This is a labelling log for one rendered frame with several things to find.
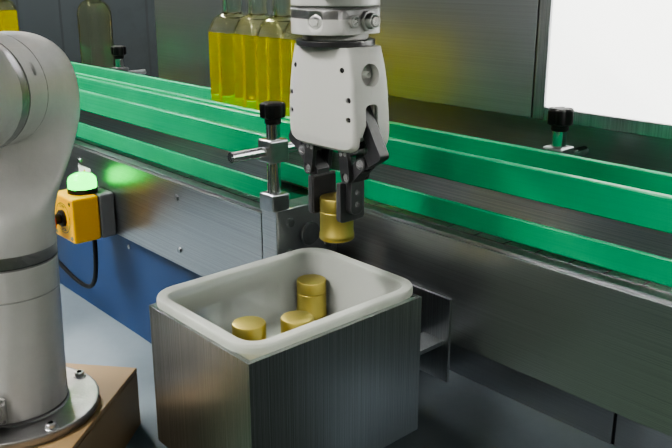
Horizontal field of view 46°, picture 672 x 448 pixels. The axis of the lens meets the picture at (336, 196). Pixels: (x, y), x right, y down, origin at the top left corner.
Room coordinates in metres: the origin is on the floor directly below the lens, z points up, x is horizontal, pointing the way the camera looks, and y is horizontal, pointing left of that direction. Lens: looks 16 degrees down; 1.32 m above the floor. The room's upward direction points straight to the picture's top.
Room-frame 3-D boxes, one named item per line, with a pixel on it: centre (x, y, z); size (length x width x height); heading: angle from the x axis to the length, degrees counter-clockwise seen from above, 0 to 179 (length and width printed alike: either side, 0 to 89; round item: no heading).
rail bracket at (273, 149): (0.90, 0.05, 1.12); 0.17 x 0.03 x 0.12; 132
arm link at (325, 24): (0.76, 0.00, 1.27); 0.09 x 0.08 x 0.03; 42
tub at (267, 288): (0.75, 0.05, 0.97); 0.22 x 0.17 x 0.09; 132
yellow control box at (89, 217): (1.18, 0.39, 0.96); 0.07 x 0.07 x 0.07; 42
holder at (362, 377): (0.77, 0.03, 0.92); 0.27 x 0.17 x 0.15; 132
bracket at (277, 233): (0.91, 0.04, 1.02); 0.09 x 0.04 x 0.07; 132
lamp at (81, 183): (1.18, 0.39, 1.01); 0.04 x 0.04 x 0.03
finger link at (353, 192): (0.74, -0.02, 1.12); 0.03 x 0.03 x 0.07; 42
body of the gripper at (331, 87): (0.76, 0.00, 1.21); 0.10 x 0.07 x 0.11; 42
